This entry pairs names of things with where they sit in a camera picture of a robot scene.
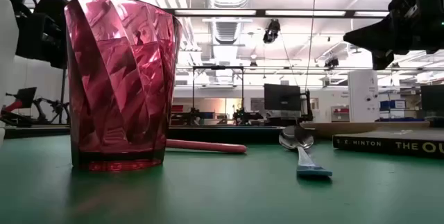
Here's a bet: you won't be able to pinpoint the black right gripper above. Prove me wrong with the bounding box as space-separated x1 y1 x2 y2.
343 0 444 71

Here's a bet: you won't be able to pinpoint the pink handled metal fork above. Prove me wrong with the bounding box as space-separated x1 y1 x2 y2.
165 139 248 155

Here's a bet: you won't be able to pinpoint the light wooden plate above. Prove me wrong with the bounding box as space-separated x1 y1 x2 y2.
299 121 432 139

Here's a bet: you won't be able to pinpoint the red faceted plastic cup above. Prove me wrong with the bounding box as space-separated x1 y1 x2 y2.
64 0 183 173

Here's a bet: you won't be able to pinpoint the white pillar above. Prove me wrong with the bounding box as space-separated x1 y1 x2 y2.
347 69 381 123

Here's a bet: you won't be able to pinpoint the blue storage bins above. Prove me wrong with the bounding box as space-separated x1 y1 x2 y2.
379 99 407 120

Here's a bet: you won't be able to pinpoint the black computer monitor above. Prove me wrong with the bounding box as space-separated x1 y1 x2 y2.
420 84 444 112
263 83 302 112

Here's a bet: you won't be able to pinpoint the black paperback book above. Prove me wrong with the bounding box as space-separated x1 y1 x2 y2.
332 128 444 160

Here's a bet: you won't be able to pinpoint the black tripod stand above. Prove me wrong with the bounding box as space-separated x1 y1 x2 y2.
33 68 71 125

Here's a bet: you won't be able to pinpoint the white rounded plastic object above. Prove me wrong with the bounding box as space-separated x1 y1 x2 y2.
0 0 19 147

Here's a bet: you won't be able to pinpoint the hanging black cable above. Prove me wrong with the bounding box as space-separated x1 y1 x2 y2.
304 0 318 93

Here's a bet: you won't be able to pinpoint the black hanging overhead camera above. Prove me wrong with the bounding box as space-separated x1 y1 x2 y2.
262 19 282 44

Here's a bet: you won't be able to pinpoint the blue handled metal spoon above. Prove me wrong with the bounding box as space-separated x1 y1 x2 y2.
278 124 333 178

